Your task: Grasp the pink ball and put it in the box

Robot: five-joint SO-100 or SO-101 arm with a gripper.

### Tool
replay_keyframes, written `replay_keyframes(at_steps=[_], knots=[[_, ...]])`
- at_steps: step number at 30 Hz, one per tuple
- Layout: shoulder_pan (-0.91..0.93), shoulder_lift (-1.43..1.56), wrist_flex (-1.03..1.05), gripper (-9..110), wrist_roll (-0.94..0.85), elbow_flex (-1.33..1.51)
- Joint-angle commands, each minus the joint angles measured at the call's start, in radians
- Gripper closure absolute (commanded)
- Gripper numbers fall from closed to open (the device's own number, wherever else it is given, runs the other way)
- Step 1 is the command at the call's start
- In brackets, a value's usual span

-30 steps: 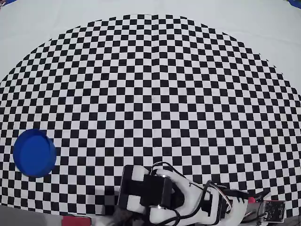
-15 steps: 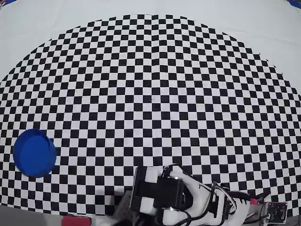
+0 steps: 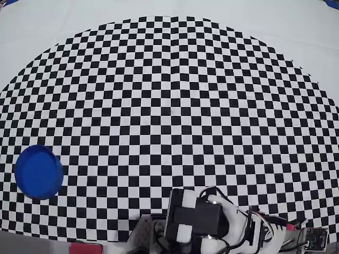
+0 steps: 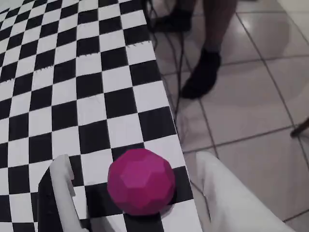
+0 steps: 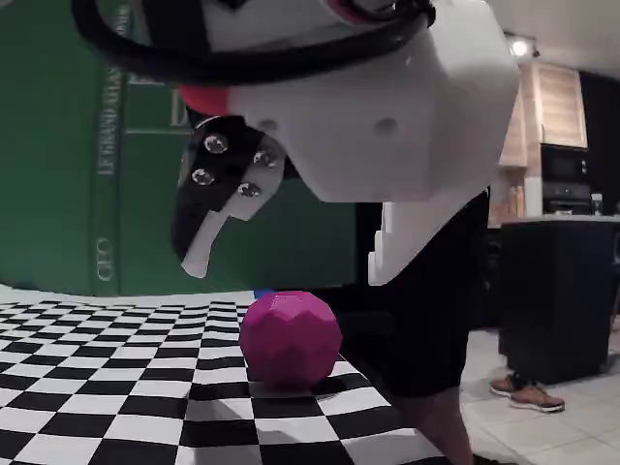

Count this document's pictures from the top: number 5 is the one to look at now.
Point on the green atlas book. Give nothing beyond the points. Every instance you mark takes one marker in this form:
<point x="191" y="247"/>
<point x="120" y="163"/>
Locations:
<point x="58" y="169"/>

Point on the black white checkered mat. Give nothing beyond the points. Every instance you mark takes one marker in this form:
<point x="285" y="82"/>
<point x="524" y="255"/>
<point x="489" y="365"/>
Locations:
<point x="121" y="378"/>

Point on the black built-in oven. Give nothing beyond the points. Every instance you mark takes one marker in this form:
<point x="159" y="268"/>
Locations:
<point x="564" y="167"/>

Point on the pink faceted ball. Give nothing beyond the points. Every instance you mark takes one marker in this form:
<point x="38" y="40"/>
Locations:
<point x="290" y="339"/>

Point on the black kitchen island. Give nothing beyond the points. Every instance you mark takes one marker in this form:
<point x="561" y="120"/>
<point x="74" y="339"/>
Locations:
<point x="557" y="290"/>

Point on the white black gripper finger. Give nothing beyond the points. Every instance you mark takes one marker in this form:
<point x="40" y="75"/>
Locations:
<point x="227" y="194"/>

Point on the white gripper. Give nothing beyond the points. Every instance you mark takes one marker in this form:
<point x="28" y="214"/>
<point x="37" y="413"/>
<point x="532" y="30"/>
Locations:
<point x="387" y="145"/>

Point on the ceiling track spotlight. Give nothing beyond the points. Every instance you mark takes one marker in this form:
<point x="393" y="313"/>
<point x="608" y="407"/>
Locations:
<point x="519" y="47"/>

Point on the brown sneaker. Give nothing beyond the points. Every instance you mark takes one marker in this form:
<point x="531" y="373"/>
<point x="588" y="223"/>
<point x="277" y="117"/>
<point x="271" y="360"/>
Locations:
<point x="506" y="384"/>
<point x="537" y="399"/>

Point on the blue tape strip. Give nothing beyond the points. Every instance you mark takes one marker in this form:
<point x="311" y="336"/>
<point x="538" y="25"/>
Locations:
<point x="264" y="293"/>

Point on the light wooden kitchen cabinet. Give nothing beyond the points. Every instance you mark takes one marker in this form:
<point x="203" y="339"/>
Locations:
<point x="557" y="106"/>

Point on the person in black clothes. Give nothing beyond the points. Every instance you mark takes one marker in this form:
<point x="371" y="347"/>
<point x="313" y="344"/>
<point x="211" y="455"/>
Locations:
<point x="436" y="315"/>

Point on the white paper towel roll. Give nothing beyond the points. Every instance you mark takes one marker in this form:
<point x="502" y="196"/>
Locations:
<point x="533" y="198"/>

